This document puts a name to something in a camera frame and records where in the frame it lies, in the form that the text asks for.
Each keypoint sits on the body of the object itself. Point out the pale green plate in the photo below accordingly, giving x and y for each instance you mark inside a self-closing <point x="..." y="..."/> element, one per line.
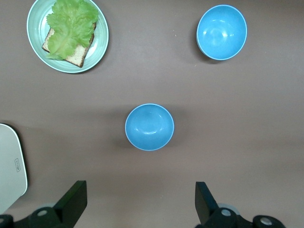
<point x="35" y="31"/>

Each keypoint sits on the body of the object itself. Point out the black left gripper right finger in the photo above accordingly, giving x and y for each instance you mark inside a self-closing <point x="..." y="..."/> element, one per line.
<point x="206" y="209"/>

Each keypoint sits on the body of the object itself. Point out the green lettuce leaf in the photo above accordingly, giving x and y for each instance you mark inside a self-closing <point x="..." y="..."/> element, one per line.
<point x="69" y="28"/>

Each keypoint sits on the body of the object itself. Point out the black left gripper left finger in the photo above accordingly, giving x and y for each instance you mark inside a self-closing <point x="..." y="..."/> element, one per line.
<point x="69" y="209"/>

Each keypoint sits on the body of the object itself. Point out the blue bowl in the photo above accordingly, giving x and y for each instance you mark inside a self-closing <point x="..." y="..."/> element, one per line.
<point x="222" y="32"/>
<point x="149" y="127"/>

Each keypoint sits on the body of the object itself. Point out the toasted bread slice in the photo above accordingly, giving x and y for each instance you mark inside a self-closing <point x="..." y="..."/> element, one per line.
<point x="78" y="55"/>

